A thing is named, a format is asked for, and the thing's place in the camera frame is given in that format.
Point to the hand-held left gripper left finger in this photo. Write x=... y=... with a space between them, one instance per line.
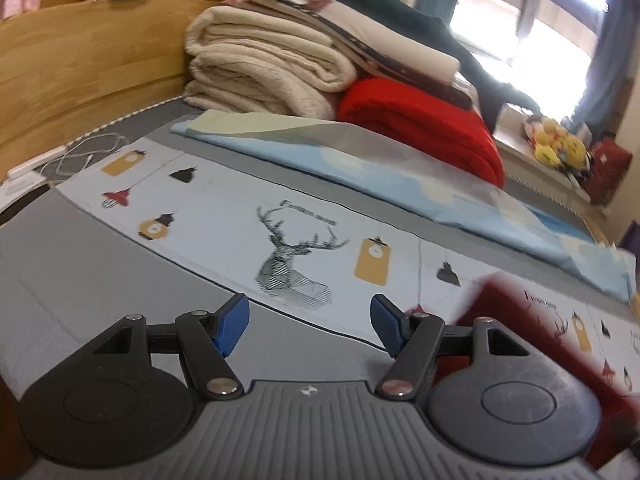
x=231 y=327

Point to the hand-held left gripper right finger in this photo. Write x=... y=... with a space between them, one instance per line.
x=387 y=327

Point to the red knitted sweater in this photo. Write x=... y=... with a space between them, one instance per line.
x=612 y=412

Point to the deer and lantern printed sheet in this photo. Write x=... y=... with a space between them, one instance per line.
x=225 y=220

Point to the light blue folded sheet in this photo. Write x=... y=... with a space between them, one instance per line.
x=375 y=170

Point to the red folded blanket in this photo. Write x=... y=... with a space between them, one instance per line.
x=425 y=125

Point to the white window sill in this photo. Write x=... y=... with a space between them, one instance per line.
x=525 y=170

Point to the yellow plush toys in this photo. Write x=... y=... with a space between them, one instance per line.
x=557 y=145

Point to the white and pink folded cloth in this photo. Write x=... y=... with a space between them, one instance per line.
x=400 y=75

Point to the white power strip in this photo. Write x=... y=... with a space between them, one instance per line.
x=35 y=162

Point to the purple object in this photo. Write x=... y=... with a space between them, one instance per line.
x=631 y=232

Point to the beige folded blanket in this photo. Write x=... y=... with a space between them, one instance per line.
x=260 y=65

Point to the red bag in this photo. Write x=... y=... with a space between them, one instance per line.
x=607 y=170

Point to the wooden headboard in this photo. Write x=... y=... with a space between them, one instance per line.
x=90 y=60

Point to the dark green garment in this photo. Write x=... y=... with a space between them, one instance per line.
x=415 y=15

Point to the window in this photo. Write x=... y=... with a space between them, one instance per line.
x=540 y=25

